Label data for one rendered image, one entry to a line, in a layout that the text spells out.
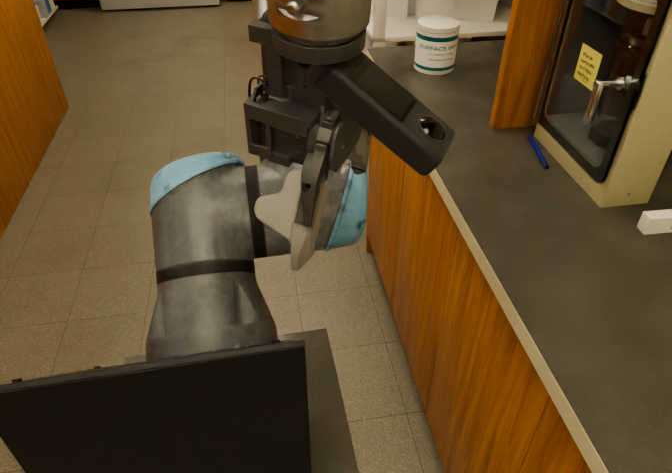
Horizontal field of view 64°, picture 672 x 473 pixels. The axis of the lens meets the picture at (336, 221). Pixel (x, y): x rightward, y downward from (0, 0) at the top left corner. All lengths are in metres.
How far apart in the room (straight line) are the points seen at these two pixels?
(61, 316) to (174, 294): 1.84
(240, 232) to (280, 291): 1.67
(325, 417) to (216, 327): 0.27
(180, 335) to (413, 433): 1.38
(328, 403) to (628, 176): 0.78
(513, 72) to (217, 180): 0.97
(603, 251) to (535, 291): 0.19
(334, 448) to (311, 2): 0.58
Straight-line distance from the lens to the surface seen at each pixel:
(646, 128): 1.21
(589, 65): 1.28
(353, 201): 0.63
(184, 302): 0.61
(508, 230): 1.14
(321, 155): 0.43
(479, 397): 1.32
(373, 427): 1.90
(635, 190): 1.30
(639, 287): 1.11
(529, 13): 1.41
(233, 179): 0.64
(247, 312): 0.62
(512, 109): 1.50
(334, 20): 0.39
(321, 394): 0.83
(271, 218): 0.47
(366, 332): 2.14
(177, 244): 0.63
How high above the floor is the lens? 1.62
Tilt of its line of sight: 38 degrees down
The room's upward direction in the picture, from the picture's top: straight up
